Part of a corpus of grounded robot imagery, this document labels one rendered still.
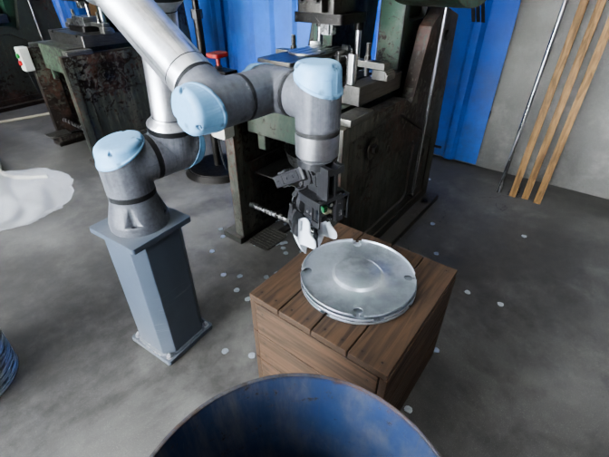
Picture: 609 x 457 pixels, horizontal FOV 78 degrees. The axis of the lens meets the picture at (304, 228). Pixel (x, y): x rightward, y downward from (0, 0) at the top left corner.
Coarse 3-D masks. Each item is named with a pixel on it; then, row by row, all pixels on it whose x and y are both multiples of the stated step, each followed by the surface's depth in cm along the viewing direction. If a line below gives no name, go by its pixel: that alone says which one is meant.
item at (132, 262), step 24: (120, 240) 94; (144, 240) 94; (168, 240) 100; (120, 264) 102; (144, 264) 97; (168, 264) 103; (144, 288) 102; (168, 288) 106; (192, 288) 115; (144, 312) 109; (168, 312) 109; (192, 312) 118; (144, 336) 119; (168, 336) 113; (192, 336) 122; (168, 360) 116
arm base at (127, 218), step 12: (156, 192) 97; (120, 204) 91; (132, 204) 92; (144, 204) 93; (156, 204) 96; (108, 216) 96; (120, 216) 93; (132, 216) 93; (144, 216) 94; (156, 216) 96; (168, 216) 100; (120, 228) 94; (132, 228) 94; (144, 228) 94; (156, 228) 97
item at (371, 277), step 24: (336, 240) 107; (360, 240) 107; (312, 264) 99; (336, 264) 98; (360, 264) 98; (384, 264) 99; (408, 264) 99; (312, 288) 91; (336, 288) 91; (360, 288) 90; (384, 288) 91; (408, 288) 91; (336, 312) 85; (384, 312) 85
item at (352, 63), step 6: (348, 54) 115; (354, 54) 114; (348, 60) 116; (354, 60) 115; (348, 66) 117; (354, 66) 116; (348, 72) 118; (354, 72) 117; (348, 78) 119; (354, 78) 118
